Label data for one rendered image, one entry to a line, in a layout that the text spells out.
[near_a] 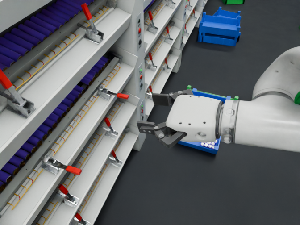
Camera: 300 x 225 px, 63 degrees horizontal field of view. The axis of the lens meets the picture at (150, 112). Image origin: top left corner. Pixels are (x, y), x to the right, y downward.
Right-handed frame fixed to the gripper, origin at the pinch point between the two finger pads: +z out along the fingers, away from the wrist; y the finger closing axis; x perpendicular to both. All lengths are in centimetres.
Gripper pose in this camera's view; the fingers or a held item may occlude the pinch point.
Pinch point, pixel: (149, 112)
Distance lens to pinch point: 54.8
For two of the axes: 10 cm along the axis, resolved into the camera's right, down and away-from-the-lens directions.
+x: -2.0, -7.3, -6.5
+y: 3.5, -6.8, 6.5
